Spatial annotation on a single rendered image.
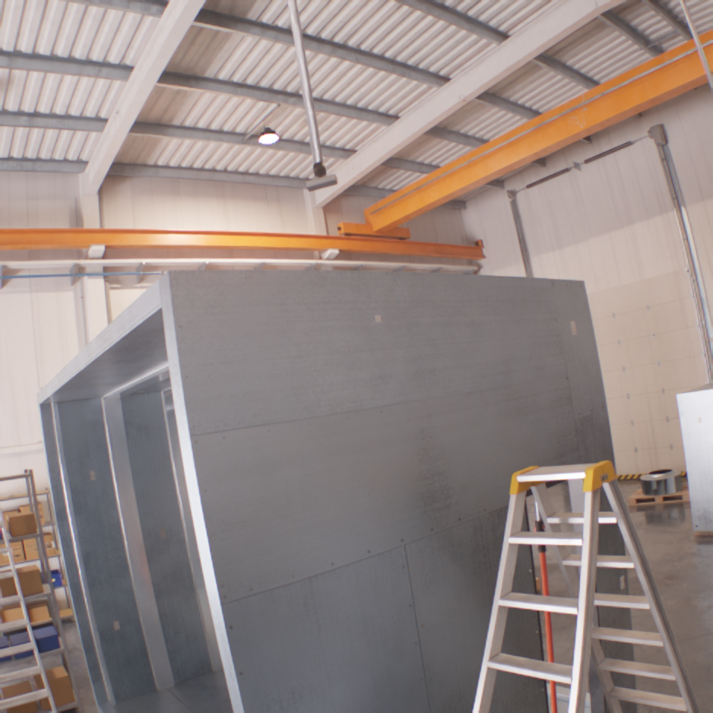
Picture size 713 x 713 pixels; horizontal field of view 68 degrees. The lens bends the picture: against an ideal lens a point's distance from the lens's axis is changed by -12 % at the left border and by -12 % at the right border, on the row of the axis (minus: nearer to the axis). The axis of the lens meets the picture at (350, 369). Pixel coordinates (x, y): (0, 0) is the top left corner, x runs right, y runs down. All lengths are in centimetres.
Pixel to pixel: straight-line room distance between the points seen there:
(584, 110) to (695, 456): 572
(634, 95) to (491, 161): 303
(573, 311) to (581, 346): 21
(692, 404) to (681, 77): 480
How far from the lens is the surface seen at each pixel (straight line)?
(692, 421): 888
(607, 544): 372
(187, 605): 577
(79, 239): 1067
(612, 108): 1023
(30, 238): 1053
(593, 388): 364
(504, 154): 1125
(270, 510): 207
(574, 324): 357
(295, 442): 212
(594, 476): 210
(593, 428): 359
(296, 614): 217
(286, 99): 1031
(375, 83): 1063
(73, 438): 537
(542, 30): 986
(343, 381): 226
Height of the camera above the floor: 265
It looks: 4 degrees up
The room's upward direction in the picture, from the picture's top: 9 degrees counter-clockwise
